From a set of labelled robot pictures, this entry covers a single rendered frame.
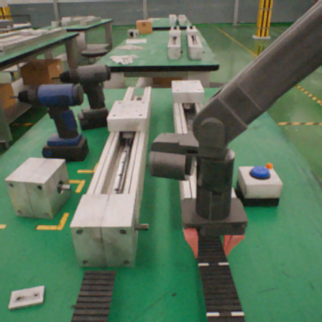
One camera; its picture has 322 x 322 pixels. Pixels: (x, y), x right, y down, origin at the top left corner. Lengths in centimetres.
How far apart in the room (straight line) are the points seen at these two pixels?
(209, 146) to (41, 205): 41
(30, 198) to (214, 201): 40
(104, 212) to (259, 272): 29
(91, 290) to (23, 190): 28
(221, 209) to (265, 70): 21
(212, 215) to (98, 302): 21
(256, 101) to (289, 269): 32
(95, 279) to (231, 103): 33
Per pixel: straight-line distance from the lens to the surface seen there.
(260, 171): 70
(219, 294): 49
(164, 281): 54
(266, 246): 62
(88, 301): 49
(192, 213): 50
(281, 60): 38
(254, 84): 39
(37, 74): 435
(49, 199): 67
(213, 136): 39
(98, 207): 54
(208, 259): 55
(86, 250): 54
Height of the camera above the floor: 120
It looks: 29 degrees down
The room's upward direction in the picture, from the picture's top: 2 degrees counter-clockwise
